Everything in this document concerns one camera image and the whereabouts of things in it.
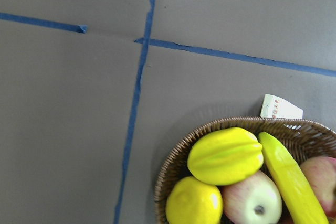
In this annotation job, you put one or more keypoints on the white basket tag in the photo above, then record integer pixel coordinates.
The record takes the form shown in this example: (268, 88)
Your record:
(276, 107)

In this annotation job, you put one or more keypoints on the brown wicker basket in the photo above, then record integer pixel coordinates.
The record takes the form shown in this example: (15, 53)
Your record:
(304, 139)

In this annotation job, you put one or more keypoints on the yellow star fruit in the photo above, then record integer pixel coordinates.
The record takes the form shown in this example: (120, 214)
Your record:
(225, 157)

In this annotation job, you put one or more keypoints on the yellow mango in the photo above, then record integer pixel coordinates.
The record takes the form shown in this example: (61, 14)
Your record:
(192, 201)

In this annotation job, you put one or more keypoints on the pale apple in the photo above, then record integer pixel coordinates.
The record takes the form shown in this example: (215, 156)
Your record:
(253, 200)

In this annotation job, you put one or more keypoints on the pink peach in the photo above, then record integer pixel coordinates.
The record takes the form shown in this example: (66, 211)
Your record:
(320, 173)

